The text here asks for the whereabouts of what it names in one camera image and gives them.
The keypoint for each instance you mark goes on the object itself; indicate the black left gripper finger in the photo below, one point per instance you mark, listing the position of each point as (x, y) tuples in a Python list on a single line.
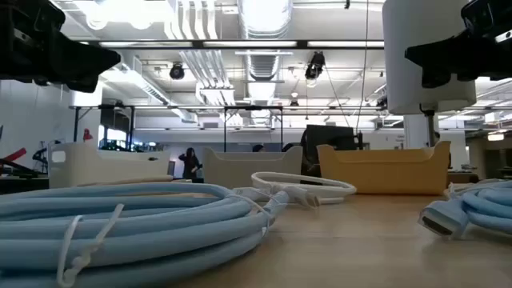
[(84, 85), (84, 60)]

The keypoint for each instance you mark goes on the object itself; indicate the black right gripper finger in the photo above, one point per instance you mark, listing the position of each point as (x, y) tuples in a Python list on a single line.
[(436, 80), (460, 56)]

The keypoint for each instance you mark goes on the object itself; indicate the large white cylinder tube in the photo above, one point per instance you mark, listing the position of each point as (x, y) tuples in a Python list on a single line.
[(404, 80)]

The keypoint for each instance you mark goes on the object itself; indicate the white plastic bin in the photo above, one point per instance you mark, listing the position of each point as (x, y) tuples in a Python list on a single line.
[(104, 164)]

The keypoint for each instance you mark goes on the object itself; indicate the black ceiling spotlight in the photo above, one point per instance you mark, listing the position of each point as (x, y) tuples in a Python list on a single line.
[(315, 66), (177, 71)]

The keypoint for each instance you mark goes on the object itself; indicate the red and black machine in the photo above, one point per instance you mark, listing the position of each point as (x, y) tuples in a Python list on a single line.
[(14, 156)]

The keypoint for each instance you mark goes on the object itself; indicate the yellow plastic bin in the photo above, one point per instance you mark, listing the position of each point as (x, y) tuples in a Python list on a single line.
[(384, 172)]

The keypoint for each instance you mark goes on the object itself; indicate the black monitor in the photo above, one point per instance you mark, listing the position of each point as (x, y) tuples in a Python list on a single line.
[(328, 140)]

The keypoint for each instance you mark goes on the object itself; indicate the person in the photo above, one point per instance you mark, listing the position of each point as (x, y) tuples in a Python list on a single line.
[(190, 162)]

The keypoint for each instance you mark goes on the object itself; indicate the light grey plastic bin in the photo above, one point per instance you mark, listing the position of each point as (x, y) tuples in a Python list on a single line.
[(248, 168)]

